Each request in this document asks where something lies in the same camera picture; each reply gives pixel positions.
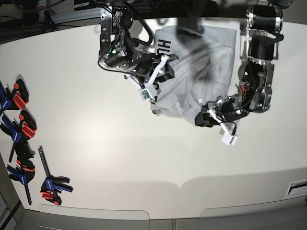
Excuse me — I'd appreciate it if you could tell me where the grey T-shirt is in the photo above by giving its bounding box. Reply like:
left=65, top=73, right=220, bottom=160
left=150, top=26, right=236, bottom=125

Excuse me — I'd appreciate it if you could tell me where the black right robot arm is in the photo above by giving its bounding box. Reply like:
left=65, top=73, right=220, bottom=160
left=95, top=0, right=178, bottom=88

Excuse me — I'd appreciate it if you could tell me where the blue red bar clamp top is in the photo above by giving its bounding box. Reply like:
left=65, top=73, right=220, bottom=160
left=0, top=79, right=29, bottom=114

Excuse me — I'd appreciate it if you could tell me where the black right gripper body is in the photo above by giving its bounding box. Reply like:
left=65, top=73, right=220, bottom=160
left=124, top=51, right=164, bottom=84

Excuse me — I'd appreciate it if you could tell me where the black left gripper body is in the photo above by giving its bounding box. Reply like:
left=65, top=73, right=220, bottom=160
left=206, top=95, right=249, bottom=126

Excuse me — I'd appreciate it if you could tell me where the blue red bar clamp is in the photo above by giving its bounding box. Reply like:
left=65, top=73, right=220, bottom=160
left=0, top=79, right=29, bottom=114
left=6, top=160, right=35, bottom=206
left=38, top=146, right=73, bottom=206
left=0, top=109, right=37, bottom=162

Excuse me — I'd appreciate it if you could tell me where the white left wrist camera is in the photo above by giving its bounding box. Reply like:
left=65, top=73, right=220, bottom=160
left=208, top=109, right=238, bottom=146

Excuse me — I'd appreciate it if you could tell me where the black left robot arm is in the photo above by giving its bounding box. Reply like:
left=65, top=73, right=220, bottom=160
left=195, top=0, right=291, bottom=127

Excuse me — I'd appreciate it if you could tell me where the aluminium rail frame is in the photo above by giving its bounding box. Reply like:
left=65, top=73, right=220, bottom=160
left=36, top=0, right=101, bottom=24

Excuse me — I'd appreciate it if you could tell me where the blue red bar clamp right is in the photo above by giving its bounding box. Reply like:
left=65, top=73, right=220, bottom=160
left=38, top=146, right=73, bottom=206

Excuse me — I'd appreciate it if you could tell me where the white label plate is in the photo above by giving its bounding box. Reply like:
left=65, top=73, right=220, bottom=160
left=285, top=179, right=307, bottom=199

